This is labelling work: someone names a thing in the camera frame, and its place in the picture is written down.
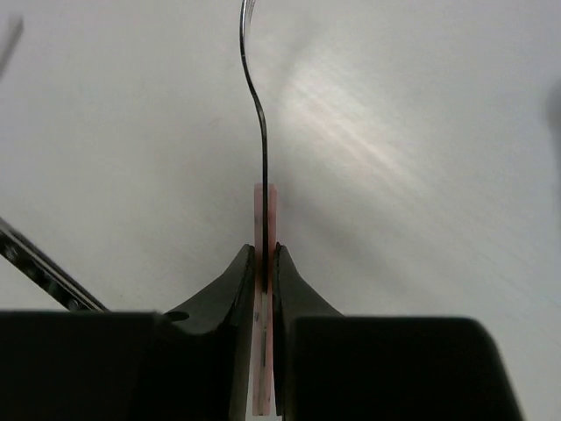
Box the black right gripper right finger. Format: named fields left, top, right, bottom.
left=272, top=244, right=343, bottom=420

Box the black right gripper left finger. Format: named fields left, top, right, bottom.
left=166, top=245, right=256, bottom=420

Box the fork with pink handle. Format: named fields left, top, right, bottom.
left=238, top=0, right=273, bottom=417

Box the fork with black patterned handle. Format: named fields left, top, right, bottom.
left=1, top=218, right=109, bottom=312

